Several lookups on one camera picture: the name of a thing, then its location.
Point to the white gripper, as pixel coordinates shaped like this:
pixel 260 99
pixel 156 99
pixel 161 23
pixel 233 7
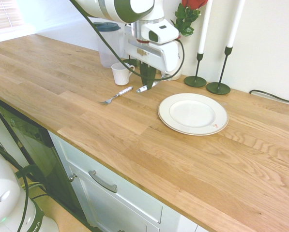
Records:
pixel 158 54

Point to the silver knife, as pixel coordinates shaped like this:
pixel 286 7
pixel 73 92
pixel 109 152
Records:
pixel 141 89

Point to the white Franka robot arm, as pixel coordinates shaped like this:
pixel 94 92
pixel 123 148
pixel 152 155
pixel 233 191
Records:
pixel 115 8

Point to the white gold rimmed plate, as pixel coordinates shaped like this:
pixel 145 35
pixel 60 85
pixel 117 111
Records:
pixel 192 113

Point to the white ceramic cup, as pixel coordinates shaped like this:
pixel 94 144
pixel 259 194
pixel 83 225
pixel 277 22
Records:
pixel 120 75

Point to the white vase blue floral print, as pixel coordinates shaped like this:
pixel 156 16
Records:
pixel 177 76

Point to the short black candlestick holder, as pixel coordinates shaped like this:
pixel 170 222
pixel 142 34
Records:
pixel 195 81

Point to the clear pitcher dark blue lid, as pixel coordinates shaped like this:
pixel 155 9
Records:
pixel 104 53

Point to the red rose with green leaves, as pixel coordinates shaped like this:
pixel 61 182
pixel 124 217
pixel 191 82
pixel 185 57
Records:
pixel 185 21

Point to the tall black candlestick holder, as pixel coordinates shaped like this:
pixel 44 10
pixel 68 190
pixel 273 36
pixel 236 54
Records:
pixel 218 88

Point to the short white taper candle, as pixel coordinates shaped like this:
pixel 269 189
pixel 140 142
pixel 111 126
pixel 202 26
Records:
pixel 204 26

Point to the tall white taper candle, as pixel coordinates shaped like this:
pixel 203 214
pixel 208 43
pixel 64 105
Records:
pixel 235 24

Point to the white drawer front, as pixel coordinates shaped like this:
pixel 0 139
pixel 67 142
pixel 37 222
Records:
pixel 125 191

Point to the silver cabinet knob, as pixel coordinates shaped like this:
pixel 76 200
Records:
pixel 72 177

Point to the white window blind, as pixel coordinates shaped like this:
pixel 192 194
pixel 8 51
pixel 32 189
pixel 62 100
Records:
pixel 4 17

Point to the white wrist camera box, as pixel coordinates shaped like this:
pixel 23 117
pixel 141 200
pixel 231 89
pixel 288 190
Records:
pixel 163 31

